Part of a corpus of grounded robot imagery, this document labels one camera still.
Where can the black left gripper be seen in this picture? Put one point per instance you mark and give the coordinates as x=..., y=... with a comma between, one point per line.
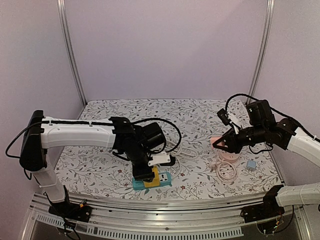
x=143, y=175

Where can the yellow cube socket adapter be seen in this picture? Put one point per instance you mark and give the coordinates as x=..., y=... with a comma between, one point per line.
x=155, y=181

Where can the round pink socket hub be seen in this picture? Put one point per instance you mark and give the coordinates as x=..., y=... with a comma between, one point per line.
x=228, y=157

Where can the floral patterned table mat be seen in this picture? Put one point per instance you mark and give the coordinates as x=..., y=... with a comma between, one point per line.
x=95, y=171

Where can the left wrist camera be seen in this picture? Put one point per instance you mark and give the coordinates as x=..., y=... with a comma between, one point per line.
x=162, y=159

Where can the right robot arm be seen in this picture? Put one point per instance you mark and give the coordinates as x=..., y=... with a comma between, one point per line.
x=273, y=128

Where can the pink cube charger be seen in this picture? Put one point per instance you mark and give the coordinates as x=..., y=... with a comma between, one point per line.
x=213, y=140

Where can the aluminium frame post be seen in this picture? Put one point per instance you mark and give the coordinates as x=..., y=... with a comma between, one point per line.
x=263, y=46
x=61, y=6

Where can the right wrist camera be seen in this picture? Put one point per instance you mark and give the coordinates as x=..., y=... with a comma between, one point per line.
x=229, y=119

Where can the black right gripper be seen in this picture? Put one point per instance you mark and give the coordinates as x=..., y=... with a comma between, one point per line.
x=235, y=139

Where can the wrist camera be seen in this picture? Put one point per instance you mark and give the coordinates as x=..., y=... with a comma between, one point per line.
x=162, y=159
x=229, y=119

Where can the right aluminium frame post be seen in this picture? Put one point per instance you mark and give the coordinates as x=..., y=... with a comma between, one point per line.
x=263, y=46

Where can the light blue cube charger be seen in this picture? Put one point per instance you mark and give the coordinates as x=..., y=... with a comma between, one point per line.
x=250, y=165

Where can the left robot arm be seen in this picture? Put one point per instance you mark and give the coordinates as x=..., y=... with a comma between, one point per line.
x=142, y=143

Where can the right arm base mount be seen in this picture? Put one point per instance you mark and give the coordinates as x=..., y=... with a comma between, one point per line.
x=262, y=211

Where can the aluminium front rail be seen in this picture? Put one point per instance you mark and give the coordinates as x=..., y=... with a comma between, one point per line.
x=205, y=219

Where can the left aluminium frame post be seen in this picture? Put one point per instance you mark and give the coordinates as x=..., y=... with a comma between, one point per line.
x=61, y=6

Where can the teal power strip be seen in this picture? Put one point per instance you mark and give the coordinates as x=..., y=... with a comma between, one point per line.
x=164, y=177

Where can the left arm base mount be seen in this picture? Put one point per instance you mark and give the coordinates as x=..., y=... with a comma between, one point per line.
x=73, y=211

